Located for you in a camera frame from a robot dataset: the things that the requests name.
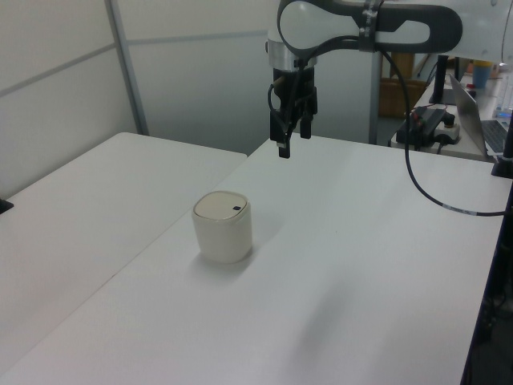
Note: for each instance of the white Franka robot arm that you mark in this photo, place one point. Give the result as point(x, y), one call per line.
point(304, 20)

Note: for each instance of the small white trash can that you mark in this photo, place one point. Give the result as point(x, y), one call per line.
point(222, 240)

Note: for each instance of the black monitor stand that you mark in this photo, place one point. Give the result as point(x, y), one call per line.
point(442, 76)

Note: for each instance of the brown cardboard box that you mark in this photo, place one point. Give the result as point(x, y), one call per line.
point(397, 98)

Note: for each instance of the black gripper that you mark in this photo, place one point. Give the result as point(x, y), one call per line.
point(294, 82)

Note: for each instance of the grey partition rail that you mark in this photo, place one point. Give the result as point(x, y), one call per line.
point(192, 37)
point(60, 69)

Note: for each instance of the black table clamp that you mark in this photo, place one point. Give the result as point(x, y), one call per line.
point(5, 205)

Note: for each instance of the black stand pole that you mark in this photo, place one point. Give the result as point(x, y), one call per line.
point(495, 280)

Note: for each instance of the grey partition post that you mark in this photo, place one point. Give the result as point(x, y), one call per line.
point(128, 80)
point(373, 100)

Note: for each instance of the silver laptop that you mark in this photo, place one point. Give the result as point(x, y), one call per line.
point(467, 108)

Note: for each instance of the beige trash can lid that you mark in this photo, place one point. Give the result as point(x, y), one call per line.
point(218, 206)

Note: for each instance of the blue cup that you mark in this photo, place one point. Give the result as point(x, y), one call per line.
point(482, 76)

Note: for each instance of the clear plastic container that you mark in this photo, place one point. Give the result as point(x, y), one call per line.
point(506, 98)

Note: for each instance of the white socket with black plug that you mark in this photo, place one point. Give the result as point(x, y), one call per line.
point(448, 132)

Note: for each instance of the white side desk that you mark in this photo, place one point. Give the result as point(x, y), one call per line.
point(461, 150)

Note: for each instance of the black pole clamp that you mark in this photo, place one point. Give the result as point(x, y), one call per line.
point(503, 167)

